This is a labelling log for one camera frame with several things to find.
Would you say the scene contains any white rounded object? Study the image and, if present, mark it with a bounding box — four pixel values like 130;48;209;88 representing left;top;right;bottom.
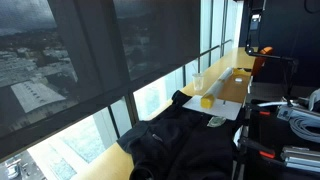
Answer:
308;88;320;113

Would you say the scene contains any white wrapped tube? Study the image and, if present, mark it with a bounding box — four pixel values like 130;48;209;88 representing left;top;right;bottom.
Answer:
256;99;292;109

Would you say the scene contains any yellow foam block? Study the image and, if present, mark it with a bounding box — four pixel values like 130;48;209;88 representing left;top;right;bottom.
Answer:
200;94;216;110

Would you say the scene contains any black zip-up fleece jacket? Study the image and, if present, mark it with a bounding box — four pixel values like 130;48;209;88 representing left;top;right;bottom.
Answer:
116;89;246;180

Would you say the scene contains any clear plastic tube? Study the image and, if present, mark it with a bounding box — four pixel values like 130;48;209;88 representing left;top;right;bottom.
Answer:
204;66;234;100

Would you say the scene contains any black orange bar clamp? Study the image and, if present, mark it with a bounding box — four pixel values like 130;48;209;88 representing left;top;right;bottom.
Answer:
239;135;278;160
248;102;272;118

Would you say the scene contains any dark mesh roller blind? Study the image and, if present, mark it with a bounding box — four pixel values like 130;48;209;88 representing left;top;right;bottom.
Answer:
113;0;202;83
0;0;104;161

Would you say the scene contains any yellow flat object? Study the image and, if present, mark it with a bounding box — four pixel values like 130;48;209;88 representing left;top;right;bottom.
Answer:
232;67;252;77

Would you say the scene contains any aluminium extrusion bar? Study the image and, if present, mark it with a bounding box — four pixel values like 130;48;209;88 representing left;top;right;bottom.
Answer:
280;145;320;158
283;155;320;174

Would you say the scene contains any white mounting rail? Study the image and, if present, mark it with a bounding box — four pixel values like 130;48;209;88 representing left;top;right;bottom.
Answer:
288;105;320;120

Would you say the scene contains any small grey box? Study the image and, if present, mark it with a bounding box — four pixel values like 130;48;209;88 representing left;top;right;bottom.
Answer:
276;105;292;122

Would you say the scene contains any white paper sheet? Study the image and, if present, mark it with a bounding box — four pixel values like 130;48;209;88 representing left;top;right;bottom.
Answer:
182;94;243;121

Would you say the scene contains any grey cable coil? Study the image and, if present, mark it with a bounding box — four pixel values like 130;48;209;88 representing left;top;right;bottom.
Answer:
288;116;320;144

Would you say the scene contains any black camera stand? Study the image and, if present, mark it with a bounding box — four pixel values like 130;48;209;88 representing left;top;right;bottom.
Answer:
244;0;299;98

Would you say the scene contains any clear plastic cup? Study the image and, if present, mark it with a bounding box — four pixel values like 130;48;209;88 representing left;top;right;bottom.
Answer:
192;72;205;92

